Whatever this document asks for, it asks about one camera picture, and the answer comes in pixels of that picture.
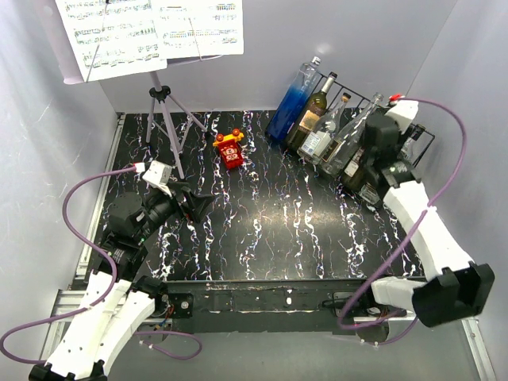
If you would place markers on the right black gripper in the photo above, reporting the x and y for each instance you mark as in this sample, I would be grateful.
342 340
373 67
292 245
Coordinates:
398 141

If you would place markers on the sheet music page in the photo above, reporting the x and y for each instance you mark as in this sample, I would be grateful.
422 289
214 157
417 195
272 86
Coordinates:
110 39
187 29

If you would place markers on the clear bottle with blue label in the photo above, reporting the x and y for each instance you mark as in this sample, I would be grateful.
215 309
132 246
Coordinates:
324 131

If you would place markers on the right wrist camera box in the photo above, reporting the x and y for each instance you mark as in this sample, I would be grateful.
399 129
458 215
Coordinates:
403 112

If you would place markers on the red yellow toy block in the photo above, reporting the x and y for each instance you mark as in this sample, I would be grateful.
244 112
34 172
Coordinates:
229 148

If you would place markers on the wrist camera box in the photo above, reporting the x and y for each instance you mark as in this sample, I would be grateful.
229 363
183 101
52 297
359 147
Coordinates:
158 175
403 112

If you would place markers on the small clear black-cap bottle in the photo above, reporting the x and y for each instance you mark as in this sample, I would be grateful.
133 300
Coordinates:
406 148

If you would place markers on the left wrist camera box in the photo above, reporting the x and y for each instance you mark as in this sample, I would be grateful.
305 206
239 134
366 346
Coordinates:
158 175

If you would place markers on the dark green wine bottle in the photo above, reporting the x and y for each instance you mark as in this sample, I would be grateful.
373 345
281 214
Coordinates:
354 176

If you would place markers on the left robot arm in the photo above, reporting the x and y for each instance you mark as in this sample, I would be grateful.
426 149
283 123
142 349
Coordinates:
116 301

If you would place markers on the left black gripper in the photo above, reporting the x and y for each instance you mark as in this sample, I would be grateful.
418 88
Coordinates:
198 202

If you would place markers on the left sheet music page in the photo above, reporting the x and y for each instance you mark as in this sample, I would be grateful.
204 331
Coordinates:
110 39

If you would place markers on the purple music stand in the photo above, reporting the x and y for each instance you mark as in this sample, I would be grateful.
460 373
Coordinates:
160 95

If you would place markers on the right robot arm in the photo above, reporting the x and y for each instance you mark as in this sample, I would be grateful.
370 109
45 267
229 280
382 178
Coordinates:
455 287

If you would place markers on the blue glass bottle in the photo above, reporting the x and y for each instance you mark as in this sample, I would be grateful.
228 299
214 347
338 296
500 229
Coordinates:
294 99

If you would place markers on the tall clear empty bottle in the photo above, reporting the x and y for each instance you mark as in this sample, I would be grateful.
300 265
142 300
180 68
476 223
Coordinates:
345 143

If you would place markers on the green wine bottle silver neck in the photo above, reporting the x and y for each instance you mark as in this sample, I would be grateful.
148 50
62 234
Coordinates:
312 111

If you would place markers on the right sheet music page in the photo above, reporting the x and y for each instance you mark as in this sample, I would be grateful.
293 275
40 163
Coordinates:
187 29

